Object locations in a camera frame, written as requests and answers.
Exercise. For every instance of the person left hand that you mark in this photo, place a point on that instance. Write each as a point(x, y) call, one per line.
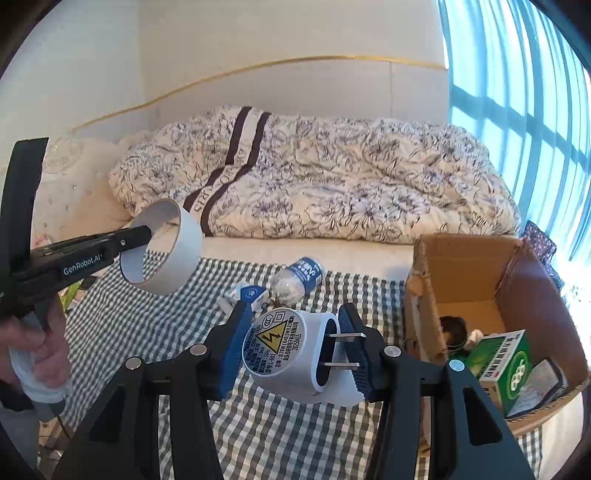
point(49, 349)

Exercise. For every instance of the green white carton box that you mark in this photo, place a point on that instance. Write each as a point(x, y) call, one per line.
point(501, 363)

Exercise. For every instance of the patterned purple bag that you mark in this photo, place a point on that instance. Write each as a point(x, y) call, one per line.
point(541, 244)

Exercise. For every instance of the black white tissue pack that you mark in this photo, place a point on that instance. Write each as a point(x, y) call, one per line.
point(546, 383)

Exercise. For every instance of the floral patterned duvet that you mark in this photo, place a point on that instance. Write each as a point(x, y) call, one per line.
point(242, 172)

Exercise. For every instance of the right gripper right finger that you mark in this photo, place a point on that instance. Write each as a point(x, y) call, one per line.
point(469, 436)

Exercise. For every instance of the clear floss bottle blue label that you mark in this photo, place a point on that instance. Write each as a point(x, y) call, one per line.
point(292, 283)

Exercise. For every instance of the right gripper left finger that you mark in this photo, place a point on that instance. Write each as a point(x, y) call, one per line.
point(119, 436)

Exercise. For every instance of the teal window curtain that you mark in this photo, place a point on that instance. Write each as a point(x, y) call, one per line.
point(518, 86)

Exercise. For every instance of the small blue white packet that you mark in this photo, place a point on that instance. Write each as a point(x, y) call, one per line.
point(256, 296)

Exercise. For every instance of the brown cardboard box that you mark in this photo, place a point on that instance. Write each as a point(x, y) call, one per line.
point(495, 284)

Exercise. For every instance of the white tape roll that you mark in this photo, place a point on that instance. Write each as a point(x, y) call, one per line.
point(174, 232)

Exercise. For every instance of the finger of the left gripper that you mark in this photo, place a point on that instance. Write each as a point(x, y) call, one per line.
point(87, 251)

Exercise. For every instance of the white tufted headboard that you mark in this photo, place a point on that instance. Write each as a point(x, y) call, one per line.
point(74, 197)

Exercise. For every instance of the white plug-in device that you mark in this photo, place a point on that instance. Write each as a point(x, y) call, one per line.
point(301, 356)

